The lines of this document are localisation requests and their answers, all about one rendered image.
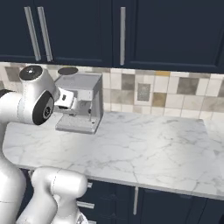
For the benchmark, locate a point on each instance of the wide navy cupboard door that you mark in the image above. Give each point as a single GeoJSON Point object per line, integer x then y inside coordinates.
{"type": "Point", "coordinates": [175, 32]}

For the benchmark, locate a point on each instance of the narrow navy cupboard door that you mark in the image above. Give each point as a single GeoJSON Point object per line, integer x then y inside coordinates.
{"type": "Point", "coordinates": [14, 29]}

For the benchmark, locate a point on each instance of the navy base cupboard door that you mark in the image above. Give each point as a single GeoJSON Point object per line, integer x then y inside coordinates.
{"type": "Point", "coordinates": [175, 208]}

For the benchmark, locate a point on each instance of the grey coffee machine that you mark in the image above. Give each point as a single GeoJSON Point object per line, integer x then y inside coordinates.
{"type": "Point", "coordinates": [87, 87]}

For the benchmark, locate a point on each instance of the navy drawer front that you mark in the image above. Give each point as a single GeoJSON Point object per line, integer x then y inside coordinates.
{"type": "Point", "coordinates": [116, 220]}
{"type": "Point", "coordinates": [113, 188]}
{"type": "Point", "coordinates": [116, 205]}

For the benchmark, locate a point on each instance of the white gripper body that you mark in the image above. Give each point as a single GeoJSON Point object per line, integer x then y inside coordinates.
{"type": "Point", "coordinates": [66, 104]}

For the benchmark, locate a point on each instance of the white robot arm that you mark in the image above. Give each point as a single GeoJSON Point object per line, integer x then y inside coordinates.
{"type": "Point", "coordinates": [17, 108]}

